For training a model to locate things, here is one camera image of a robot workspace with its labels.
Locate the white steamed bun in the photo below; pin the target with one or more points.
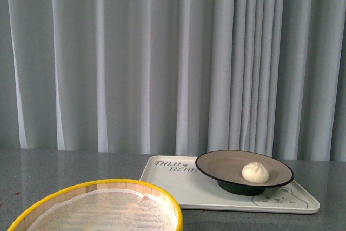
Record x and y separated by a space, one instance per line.
255 172

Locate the grey pleated curtain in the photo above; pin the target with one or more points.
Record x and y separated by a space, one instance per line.
175 77

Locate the white steamer liner cloth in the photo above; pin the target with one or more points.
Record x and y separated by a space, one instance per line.
110 209

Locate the cream rectangular bear tray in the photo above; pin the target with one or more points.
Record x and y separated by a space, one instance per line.
179 176

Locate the yellow rimmed bamboo steamer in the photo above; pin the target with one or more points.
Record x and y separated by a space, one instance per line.
26 219

